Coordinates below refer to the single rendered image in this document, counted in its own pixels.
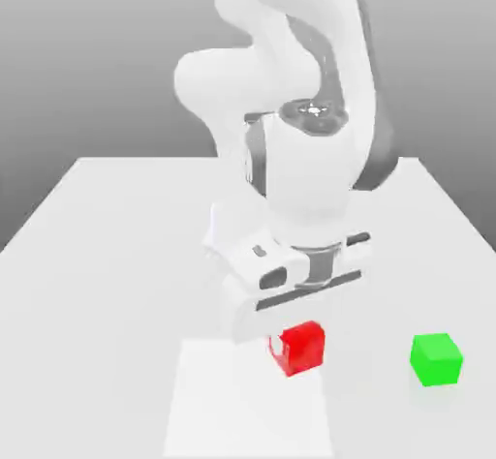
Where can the small green cube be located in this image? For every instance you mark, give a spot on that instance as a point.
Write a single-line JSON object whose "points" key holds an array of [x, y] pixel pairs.
{"points": [[436, 360]]}

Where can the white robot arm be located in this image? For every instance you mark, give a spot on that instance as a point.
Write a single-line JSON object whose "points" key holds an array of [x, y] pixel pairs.
{"points": [[306, 172]]}

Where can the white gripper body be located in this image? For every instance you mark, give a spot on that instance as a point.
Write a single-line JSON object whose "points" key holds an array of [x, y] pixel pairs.
{"points": [[279, 313]]}

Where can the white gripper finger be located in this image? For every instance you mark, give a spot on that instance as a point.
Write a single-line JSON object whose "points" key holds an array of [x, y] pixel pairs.
{"points": [[277, 344]]}

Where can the small red cube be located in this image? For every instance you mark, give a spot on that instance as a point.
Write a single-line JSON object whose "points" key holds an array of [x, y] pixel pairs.
{"points": [[304, 346]]}

